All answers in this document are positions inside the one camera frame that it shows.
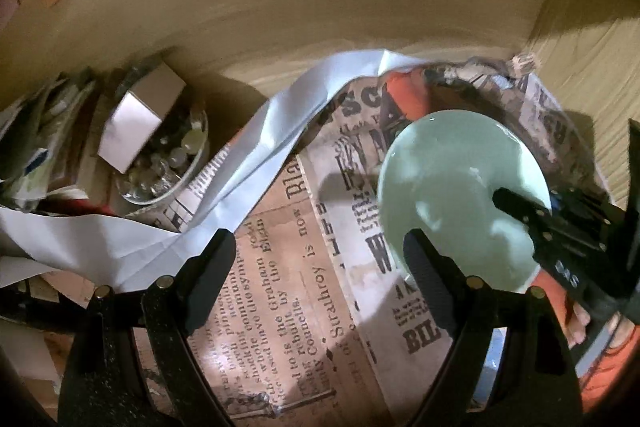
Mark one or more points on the white paper sheet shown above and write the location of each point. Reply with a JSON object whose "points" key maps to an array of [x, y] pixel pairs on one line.
{"points": [[280, 127]]}

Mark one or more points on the printed tablecloth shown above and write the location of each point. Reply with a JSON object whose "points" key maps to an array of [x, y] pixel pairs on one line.
{"points": [[300, 307]]}

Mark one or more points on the small white box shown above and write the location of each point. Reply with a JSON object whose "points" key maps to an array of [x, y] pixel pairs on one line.
{"points": [[135, 122]]}

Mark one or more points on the pile of magazines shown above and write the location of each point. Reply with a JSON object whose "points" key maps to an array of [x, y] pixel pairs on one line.
{"points": [[30, 147]]}

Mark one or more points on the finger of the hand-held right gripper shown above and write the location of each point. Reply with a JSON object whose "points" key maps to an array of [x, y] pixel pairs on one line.
{"points": [[520, 207], [580, 204]]}

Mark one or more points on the glass bowl of marbles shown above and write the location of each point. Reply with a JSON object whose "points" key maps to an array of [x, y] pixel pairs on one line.
{"points": [[165, 169]]}

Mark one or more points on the mint green bowl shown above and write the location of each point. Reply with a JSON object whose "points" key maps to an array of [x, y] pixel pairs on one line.
{"points": [[450, 187]]}

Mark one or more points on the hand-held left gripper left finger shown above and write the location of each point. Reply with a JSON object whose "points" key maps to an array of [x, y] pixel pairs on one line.
{"points": [[210, 272]]}

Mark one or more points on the person's right forearm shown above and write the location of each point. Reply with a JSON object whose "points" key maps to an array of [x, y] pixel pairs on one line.
{"points": [[617, 372]]}

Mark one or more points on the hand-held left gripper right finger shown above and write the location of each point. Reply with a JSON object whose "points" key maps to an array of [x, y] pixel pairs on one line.
{"points": [[430, 277]]}

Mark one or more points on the person's right hand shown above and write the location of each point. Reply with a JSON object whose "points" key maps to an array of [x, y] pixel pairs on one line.
{"points": [[580, 324]]}

